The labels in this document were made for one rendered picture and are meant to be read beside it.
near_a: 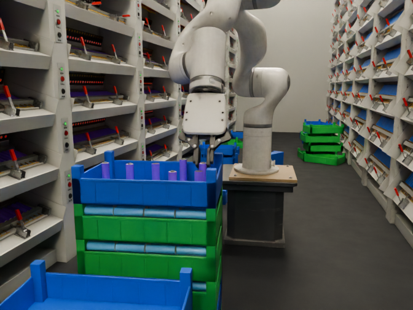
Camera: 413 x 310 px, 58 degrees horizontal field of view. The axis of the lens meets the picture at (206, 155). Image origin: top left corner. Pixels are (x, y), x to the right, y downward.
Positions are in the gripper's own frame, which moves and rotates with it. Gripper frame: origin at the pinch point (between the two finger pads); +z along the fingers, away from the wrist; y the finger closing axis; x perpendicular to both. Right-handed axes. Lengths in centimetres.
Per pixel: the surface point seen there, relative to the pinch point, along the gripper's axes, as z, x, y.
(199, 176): 5.7, 6.9, -0.2
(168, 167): 0.3, -9.4, 10.1
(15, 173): 0, -23, 60
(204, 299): 30.2, -1.7, -1.5
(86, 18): -66, -41, 54
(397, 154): -27, -92, -78
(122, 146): -27, -87, 50
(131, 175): 4.5, 0.3, 16.4
